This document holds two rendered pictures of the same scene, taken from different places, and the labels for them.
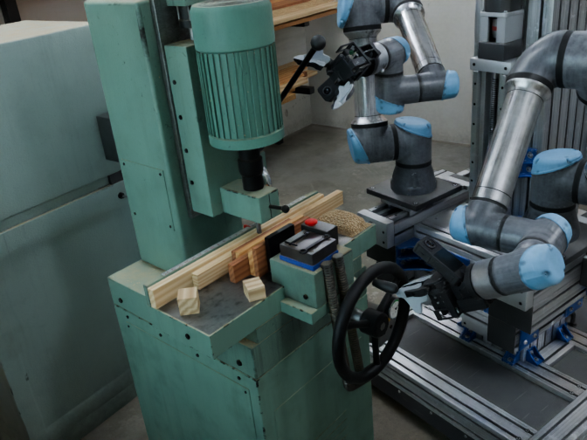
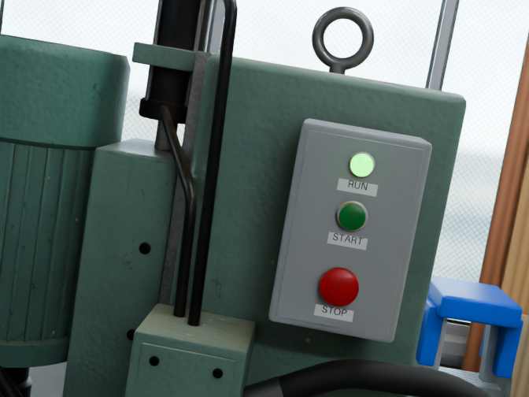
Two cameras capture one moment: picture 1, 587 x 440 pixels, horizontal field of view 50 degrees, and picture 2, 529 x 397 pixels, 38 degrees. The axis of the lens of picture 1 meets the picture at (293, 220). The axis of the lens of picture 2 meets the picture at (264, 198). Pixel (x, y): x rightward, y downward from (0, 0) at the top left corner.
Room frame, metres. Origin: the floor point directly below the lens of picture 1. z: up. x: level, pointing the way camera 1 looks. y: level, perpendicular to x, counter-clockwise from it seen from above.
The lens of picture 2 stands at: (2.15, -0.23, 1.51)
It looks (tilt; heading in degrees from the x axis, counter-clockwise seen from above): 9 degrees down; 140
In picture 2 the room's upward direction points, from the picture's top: 10 degrees clockwise
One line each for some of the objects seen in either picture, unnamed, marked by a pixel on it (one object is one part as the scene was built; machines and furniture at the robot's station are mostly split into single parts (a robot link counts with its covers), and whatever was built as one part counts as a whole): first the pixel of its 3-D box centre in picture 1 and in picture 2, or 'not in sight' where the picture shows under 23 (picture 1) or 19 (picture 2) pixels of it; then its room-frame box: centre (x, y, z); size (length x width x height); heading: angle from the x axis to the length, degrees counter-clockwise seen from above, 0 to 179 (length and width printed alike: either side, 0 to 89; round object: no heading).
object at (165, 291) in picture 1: (247, 244); not in sight; (1.40, 0.12, 0.93); 0.60 x 0.02 x 0.05; 136
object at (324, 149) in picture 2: not in sight; (347, 228); (1.73, 0.22, 1.40); 0.10 x 0.06 x 0.16; 46
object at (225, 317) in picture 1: (286, 277); not in sight; (1.31, 0.03, 0.87); 0.61 x 0.30 x 0.06; 136
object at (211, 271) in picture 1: (275, 234); not in sight; (1.44, 0.05, 0.92); 0.55 x 0.02 x 0.04; 136
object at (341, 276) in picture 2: not in sight; (338, 287); (1.75, 0.20, 1.36); 0.03 x 0.01 x 0.03; 46
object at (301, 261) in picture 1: (312, 242); not in sight; (1.25, -0.04, 0.99); 0.13 x 0.11 x 0.06; 136
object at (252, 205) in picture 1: (251, 202); not in sight; (1.42, 0.10, 1.03); 0.14 x 0.07 x 0.09; 46
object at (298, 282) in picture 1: (312, 270); not in sight; (1.25, -0.03, 0.92); 0.15 x 0.13 x 0.09; 136
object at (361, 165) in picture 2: not in sight; (361, 165); (1.75, 0.20, 1.46); 0.02 x 0.01 x 0.02; 46
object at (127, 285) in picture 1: (235, 285); not in sight; (1.49, 0.18, 0.76); 0.57 x 0.45 x 0.09; 46
